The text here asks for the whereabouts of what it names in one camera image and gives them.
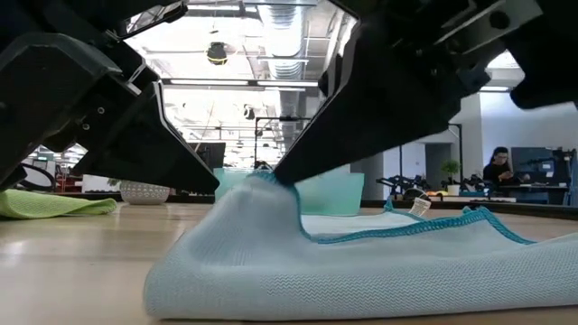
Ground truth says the artificial plant in white pot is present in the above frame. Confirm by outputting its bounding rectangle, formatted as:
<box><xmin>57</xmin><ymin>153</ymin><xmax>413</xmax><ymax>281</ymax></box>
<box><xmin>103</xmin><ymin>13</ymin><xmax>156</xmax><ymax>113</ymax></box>
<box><xmin>107</xmin><ymin>178</ymin><xmax>172</xmax><ymax>207</ymax></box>

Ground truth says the teal translucent plastic bin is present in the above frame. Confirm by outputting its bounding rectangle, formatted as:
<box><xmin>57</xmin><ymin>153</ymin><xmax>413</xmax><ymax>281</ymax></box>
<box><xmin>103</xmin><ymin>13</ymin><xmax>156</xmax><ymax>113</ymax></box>
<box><xmin>212</xmin><ymin>167</ymin><xmax>367</xmax><ymax>217</ymax></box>

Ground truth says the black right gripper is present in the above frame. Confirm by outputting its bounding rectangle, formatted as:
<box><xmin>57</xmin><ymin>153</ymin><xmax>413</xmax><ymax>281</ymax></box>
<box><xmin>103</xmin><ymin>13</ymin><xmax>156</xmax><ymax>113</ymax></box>
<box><xmin>273</xmin><ymin>0</ymin><xmax>500</xmax><ymax>186</ymax></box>

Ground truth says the person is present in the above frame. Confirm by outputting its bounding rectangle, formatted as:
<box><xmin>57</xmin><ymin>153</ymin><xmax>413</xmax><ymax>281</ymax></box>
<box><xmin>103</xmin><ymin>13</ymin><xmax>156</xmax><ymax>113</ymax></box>
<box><xmin>481</xmin><ymin>146</ymin><xmax>521</xmax><ymax>187</ymax></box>

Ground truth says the black computer monitor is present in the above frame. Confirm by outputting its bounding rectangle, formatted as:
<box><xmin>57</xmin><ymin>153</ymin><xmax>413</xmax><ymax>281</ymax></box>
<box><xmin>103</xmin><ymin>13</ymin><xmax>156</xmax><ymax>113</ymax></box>
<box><xmin>509</xmin><ymin>146</ymin><xmax>557</xmax><ymax>182</ymax></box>
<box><xmin>196</xmin><ymin>142</ymin><xmax>227</xmax><ymax>172</ymax></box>

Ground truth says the small background potted plant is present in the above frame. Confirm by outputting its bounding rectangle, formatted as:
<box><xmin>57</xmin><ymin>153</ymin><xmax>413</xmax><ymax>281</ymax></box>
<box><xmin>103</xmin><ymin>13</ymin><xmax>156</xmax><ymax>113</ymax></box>
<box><xmin>440</xmin><ymin>158</ymin><xmax>462</xmax><ymax>197</ymax></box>

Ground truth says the light blue microfiber towel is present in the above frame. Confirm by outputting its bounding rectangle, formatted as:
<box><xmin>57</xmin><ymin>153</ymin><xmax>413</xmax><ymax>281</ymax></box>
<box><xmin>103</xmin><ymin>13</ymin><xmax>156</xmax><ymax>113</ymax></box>
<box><xmin>143</xmin><ymin>173</ymin><xmax>578</xmax><ymax>322</ymax></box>

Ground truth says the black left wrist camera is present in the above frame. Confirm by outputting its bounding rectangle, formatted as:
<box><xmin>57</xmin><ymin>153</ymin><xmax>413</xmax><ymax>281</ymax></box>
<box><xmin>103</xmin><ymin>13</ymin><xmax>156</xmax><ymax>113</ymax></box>
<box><xmin>107</xmin><ymin>0</ymin><xmax>190</xmax><ymax>42</ymax></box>

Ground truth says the black background rig frame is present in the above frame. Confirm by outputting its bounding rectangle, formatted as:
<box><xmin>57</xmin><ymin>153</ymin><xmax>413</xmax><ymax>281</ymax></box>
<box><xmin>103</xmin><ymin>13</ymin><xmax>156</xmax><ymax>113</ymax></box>
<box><xmin>444</xmin><ymin>122</ymin><xmax>464</xmax><ymax>182</ymax></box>

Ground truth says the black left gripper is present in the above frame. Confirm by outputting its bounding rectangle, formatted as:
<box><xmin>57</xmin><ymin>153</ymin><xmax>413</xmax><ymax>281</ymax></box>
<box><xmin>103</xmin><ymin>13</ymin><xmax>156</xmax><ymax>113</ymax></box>
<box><xmin>0</xmin><ymin>0</ymin><xmax>221</xmax><ymax>195</ymax></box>

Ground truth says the black ceiling-hung overhead camera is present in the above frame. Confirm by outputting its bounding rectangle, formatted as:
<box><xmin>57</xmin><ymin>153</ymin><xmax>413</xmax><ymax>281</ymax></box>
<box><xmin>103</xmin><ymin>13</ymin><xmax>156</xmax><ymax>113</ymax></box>
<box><xmin>206</xmin><ymin>41</ymin><xmax>228</xmax><ymax>67</ymax></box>

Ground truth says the lime green microfiber towel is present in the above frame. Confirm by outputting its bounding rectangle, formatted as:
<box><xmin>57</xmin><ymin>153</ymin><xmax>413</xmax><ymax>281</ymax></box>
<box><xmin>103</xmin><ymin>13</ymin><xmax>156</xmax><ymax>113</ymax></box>
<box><xmin>0</xmin><ymin>188</ymin><xmax>119</xmax><ymax>221</ymax></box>

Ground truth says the grey door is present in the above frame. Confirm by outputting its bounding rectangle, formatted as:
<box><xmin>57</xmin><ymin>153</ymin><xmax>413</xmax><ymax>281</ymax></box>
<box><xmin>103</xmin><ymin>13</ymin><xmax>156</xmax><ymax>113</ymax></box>
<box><xmin>350</xmin><ymin>153</ymin><xmax>385</xmax><ymax>202</ymax></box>

